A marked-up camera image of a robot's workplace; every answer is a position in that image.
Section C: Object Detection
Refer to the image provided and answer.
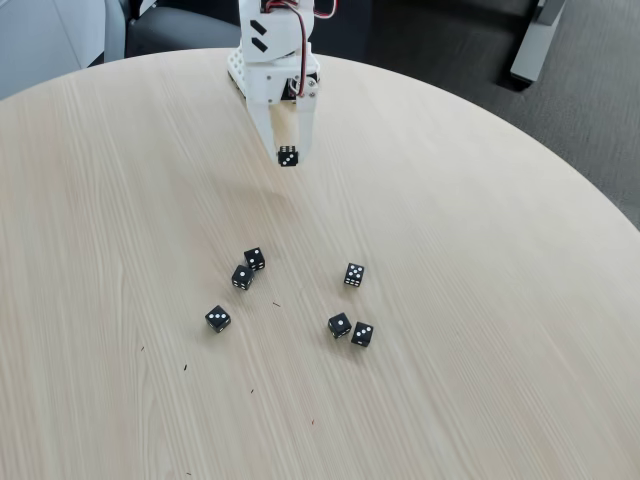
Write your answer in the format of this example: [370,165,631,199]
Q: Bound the black die white pips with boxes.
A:
[203,304,232,335]
[243,246,267,273]
[327,312,353,340]
[277,144,301,170]
[230,264,256,292]
[350,321,375,348]
[342,262,366,289]

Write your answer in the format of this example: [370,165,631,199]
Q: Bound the black office chair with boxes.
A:
[124,0,242,59]

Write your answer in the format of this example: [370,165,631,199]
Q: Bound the white cabinet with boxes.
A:
[0,0,126,99]

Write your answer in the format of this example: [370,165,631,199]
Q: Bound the grey desk leg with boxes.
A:
[509,0,567,84]

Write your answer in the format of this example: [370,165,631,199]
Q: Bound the red black gripper servo cable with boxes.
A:
[268,0,310,97]

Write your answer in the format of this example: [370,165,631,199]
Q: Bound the red black arm servo cable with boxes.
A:
[310,0,342,21]

